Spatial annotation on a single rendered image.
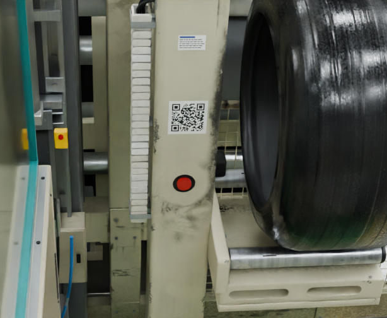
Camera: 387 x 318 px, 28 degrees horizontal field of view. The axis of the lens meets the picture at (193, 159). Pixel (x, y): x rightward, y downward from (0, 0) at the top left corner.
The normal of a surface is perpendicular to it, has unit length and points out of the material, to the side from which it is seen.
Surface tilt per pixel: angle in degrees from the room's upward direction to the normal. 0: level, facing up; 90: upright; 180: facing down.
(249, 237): 0
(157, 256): 90
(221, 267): 90
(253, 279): 0
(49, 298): 90
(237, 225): 0
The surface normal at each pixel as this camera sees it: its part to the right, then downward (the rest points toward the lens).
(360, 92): 0.12, -0.04
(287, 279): 0.05, -0.81
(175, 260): 0.11, 0.58
